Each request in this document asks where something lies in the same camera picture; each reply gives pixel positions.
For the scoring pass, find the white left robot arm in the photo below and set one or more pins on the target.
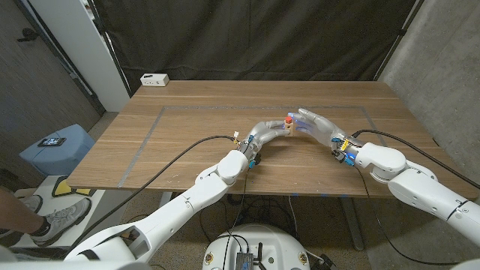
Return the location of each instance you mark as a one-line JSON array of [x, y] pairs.
[[183, 198]]

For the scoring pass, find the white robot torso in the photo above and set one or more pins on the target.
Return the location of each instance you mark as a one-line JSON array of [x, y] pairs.
[[258, 238]]

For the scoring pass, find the grey module on torso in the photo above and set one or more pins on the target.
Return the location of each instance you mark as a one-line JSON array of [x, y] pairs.
[[243, 261]]

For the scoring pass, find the black backdrop curtain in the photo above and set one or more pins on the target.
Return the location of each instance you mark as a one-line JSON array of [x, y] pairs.
[[262, 37]]

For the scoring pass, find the blue stool with phone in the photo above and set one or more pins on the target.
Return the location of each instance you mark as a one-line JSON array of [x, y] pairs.
[[63, 159]]

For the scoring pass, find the white floor platform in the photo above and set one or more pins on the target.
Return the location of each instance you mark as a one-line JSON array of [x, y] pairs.
[[108, 210]]

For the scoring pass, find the grey table leg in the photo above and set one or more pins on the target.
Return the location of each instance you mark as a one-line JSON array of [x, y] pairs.
[[352, 225]]

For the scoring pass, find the grey black sneaker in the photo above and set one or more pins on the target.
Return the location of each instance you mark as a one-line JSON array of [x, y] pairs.
[[62, 221], [33, 203]]

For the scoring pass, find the white table leg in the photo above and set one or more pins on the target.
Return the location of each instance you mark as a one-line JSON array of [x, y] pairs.
[[165, 198]]

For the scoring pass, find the person's bare leg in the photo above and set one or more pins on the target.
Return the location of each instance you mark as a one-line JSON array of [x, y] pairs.
[[15, 213]]

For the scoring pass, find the yellow black floor pedal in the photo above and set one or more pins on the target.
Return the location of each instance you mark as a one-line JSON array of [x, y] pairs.
[[62, 187]]

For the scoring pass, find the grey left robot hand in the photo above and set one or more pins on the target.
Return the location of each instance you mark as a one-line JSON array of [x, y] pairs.
[[264, 134]]

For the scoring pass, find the black smartphone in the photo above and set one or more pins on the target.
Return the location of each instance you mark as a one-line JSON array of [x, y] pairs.
[[51, 141]]

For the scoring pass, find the black backdrop stand pole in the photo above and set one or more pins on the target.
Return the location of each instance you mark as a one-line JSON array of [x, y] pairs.
[[112, 56], [402, 33]]

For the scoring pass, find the wooden block with holes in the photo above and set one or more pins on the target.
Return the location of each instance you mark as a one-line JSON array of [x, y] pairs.
[[288, 129]]

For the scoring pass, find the white pillar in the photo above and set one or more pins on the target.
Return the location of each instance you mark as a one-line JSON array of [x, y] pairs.
[[82, 48]]

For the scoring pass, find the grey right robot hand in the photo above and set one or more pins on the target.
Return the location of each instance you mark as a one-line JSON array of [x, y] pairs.
[[320, 127]]

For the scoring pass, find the white power strip box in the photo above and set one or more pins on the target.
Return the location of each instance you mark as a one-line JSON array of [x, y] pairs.
[[154, 79]]

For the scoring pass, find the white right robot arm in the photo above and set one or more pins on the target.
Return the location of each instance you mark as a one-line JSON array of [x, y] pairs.
[[416, 183]]

